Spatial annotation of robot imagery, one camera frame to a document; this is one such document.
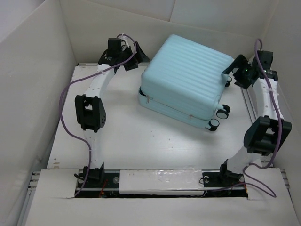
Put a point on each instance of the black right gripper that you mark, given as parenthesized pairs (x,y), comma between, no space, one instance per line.
(241,61)

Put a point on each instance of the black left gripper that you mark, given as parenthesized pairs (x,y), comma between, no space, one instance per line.
(141,58)

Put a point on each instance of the light blue hard-shell suitcase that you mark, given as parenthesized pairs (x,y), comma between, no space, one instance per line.
(185,81)

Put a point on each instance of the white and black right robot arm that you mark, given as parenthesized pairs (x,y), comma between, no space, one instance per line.
(266,135)

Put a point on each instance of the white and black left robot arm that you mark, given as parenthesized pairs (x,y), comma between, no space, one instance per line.
(90,112)

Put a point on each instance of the black base rail with white cover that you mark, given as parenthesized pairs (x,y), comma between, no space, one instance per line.
(154,183)

